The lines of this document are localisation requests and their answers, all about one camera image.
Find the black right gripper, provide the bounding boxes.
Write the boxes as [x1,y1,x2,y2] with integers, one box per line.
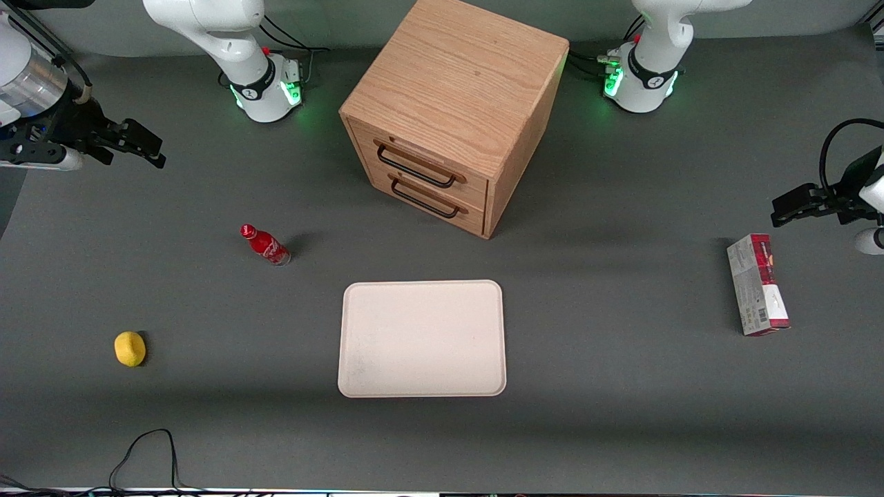
[0,97,167,170]

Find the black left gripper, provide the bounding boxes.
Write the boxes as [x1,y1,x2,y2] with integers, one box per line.
[771,146,881,228]

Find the wooden drawer front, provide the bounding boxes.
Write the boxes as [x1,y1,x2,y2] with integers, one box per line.
[349,119,490,211]
[361,155,488,237]

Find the wooden drawer cabinet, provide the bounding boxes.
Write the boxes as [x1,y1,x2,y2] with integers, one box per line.
[338,0,570,240]

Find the red plaid cardboard box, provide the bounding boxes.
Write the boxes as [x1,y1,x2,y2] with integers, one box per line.
[726,233,791,338]

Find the red cola bottle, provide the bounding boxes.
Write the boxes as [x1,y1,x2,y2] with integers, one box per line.
[240,223,292,267]

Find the yellow lemon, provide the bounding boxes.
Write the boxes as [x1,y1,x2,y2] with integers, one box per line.
[113,331,147,368]

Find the cream rectangular tray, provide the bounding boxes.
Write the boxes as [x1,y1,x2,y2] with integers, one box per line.
[337,279,508,399]

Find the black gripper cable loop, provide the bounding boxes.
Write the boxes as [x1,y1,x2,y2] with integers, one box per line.
[819,118,884,197]

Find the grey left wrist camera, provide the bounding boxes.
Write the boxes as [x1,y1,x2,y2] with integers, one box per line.
[854,226,884,256]

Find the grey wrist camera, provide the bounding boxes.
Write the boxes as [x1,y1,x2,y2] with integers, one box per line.
[0,146,84,172]
[854,226,884,256]

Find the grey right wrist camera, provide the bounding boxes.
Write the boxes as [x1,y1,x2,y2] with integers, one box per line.
[0,146,84,172]

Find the black arm base cables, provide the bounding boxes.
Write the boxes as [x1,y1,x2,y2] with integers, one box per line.
[566,15,646,85]
[259,15,331,89]

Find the black metal drawer handle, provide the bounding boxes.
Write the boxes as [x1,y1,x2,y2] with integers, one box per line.
[374,139,468,190]
[388,173,470,220]

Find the black cable loop on table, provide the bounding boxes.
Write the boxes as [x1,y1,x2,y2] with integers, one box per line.
[0,428,208,497]

